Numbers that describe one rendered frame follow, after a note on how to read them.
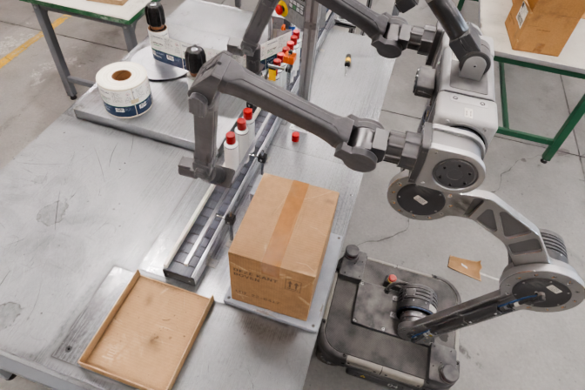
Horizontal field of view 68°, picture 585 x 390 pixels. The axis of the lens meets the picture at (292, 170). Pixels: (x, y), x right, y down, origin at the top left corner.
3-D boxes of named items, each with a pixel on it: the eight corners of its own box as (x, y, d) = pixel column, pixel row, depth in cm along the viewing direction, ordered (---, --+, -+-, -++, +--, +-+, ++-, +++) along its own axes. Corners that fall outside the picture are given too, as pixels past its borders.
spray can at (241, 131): (238, 154, 171) (237, 114, 156) (251, 158, 170) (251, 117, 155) (233, 163, 168) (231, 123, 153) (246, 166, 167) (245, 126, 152)
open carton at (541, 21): (487, 18, 284) (512, -41, 257) (567, 30, 280) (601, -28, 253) (494, 49, 258) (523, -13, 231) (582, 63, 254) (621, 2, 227)
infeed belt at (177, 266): (309, 31, 247) (310, 24, 244) (323, 34, 245) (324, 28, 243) (167, 276, 138) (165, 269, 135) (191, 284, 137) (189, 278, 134)
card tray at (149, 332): (139, 274, 139) (137, 268, 136) (214, 299, 135) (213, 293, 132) (81, 366, 119) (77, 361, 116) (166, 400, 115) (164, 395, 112)
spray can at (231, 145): (229, 167, 166) (226, 127, 151) (241, 171, 165) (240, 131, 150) (223, 177, 163) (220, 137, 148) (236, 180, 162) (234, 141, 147)
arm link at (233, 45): (250, 50, 156) (257, 30, 158) (220, 43, 158) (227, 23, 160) (255, 66, 168) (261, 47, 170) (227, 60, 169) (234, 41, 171)
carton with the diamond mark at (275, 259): (263, 223, 153) (264, 171, 133) (328, 241, 150) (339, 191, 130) (231, 299, 133) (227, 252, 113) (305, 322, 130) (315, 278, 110)
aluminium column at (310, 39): (298, 120, 195) (312, -31, 146) (307, 123, 194) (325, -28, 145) (295, 126, 192) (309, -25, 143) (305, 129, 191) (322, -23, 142)
